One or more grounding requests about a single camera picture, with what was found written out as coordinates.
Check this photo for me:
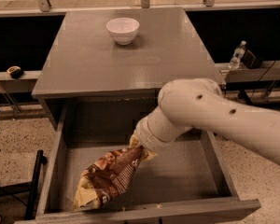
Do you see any grey cabinet counter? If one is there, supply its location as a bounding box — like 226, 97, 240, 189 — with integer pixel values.
31, 7, 227, 131

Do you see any brown chip bag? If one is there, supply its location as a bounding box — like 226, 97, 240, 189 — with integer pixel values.
73, 133, 156, 211

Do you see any small black box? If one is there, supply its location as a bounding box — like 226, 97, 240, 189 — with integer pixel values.
243, 49, 262, 69

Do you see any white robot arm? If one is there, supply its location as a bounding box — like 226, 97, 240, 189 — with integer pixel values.
135, 78, 280, 165

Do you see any black table leg stand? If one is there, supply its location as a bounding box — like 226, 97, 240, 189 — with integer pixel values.
238, 90, 253, 105

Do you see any yellow black tape measure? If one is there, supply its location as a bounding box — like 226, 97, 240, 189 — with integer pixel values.
7, 65, 24, 78

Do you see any black metal chair frame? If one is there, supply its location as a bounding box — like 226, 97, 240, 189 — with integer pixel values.
0, 107, 49, 220

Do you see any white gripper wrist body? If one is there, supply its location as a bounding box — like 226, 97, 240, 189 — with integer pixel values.
135, 107, 191, 152

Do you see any white ceramic bowl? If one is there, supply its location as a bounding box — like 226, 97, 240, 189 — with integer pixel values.
106, 18, 140, 45

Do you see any clear plastic water bottle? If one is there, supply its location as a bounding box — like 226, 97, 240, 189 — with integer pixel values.
229, 41, 246, 69

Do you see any open grey top drawer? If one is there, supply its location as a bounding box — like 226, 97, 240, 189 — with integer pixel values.
16, 102, 260, 224

